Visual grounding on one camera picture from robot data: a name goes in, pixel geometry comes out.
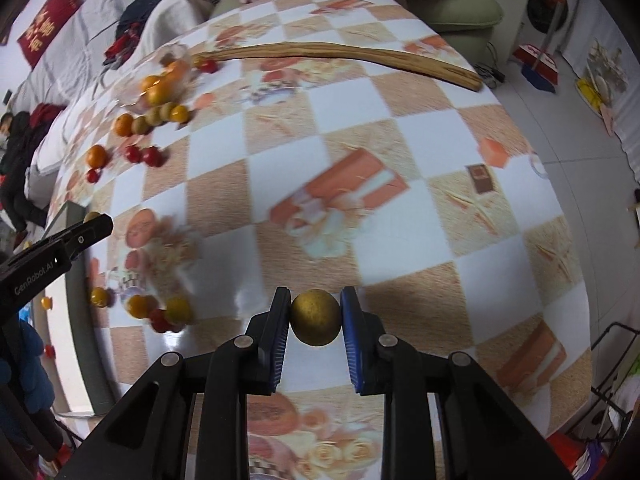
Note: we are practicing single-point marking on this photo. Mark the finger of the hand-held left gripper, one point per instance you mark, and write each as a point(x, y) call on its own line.
point(90, 232)

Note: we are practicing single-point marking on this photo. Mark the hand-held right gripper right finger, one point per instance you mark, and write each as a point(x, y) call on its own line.
point(350, 345)

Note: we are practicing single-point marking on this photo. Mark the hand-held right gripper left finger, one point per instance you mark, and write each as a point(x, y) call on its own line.
point(281, 345)

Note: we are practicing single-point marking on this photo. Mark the small golden round fruit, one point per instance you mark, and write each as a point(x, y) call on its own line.
point(91, 216)

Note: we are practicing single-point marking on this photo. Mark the golden green round fruit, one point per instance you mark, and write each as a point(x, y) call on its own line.
point(316, 317)

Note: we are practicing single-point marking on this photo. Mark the person's left forearm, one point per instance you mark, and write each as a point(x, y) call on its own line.
point(22, 375)

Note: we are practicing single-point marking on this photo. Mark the red cherry tomato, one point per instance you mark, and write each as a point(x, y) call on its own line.
point(201, 64)
point(132, 153)
point(152, 156)
point(92, 175)
point(210, 66)
point(160, 321)

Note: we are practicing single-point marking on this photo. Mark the yellow round fruit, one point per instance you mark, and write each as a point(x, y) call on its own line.
point(178, 113)
point(100, 296)
point(178, 310)

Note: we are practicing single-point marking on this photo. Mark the orange kumquat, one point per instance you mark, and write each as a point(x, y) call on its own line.
point(150, 82)
point(161, 94)
point(137, 306)
point(176, 72)
point(124, 124)
point(96, 156)

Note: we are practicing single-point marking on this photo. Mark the grey bench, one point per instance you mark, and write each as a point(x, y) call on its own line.
point(85, 335)

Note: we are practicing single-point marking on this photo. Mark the checkered printed tablecloth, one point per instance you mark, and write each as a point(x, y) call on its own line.
point(400, 240)

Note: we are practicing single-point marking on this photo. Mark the red cushion with gold print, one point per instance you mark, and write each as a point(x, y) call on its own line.
point(50, 20)

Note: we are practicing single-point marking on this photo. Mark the dark clothes pile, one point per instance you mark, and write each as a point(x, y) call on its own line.
point(134, 17)

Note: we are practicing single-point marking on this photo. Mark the long curved wooden stick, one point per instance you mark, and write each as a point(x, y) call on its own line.
point(350, 52)

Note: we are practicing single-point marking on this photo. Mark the red and blue broom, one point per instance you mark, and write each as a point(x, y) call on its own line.
point(541, 65)

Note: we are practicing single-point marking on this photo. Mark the yellow plastic bag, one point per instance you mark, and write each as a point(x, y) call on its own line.
point(590, 91)

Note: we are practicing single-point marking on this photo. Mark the green armchair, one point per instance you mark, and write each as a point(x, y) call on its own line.
point(460, 10)

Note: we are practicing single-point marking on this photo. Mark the white washing machine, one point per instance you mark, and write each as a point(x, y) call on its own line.
point(550, 5)

